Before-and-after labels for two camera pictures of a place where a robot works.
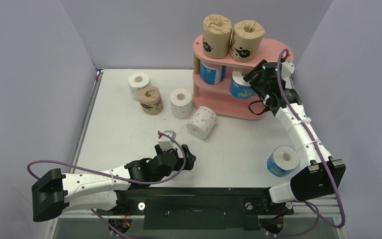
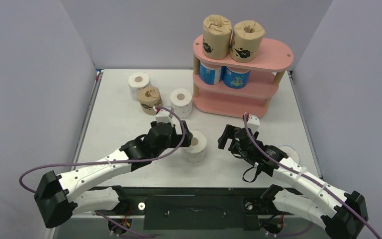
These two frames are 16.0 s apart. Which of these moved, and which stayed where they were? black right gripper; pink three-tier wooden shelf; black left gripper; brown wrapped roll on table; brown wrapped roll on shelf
Moved: black right gripper; black left gripper
Stayed: brown wrapped roll on table; brown wrapped roll on shelf; pink three-tier wooden shelf
